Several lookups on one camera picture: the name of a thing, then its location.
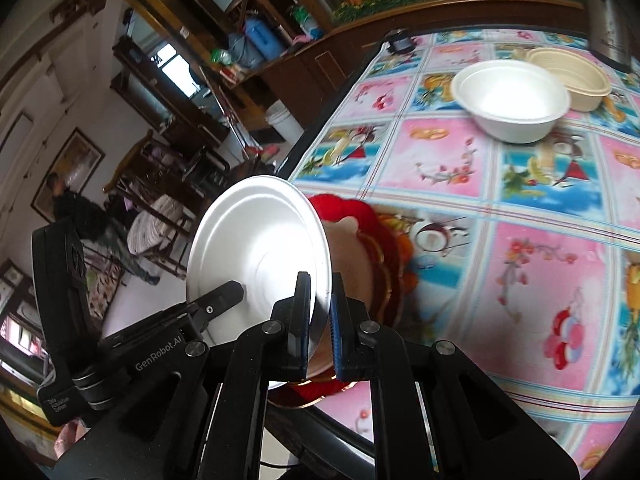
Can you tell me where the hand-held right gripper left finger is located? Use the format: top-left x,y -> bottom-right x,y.
52,271 -> 313,480

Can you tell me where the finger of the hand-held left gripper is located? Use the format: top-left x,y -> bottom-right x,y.
185,280 -> 247,334

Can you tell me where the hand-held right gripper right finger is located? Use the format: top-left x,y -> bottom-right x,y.
327,272 -> 582,480

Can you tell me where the white foam bowl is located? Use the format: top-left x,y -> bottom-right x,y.
449,58 -> 571,144
185,174 -> 361,392

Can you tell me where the person's left hand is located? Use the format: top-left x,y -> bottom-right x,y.
54,419 -> 92,461

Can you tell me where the wooden chair with striped cushion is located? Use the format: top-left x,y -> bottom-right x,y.
114,129 -> 202,282

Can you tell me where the white plastic bucket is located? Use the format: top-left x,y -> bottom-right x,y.
264,102 -> 306,144

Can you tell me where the light blue thermos flask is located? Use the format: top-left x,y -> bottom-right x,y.
226,34 -> 264,69

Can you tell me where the wooden cabinet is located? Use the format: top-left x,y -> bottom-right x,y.
215,0 -> 587,128

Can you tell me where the dark blue thermos flask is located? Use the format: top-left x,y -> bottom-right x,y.
244,17 -> 282,59

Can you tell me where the green packet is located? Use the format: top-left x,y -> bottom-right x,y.
294,5 -> 322,37

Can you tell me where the small black container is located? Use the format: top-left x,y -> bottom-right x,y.
386,30 -> 414,56

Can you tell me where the stainless steel thermos jug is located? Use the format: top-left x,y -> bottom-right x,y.
581,0 -> 638,74

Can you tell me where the framed wall painting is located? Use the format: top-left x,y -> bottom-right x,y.
29,127 -> 107,224

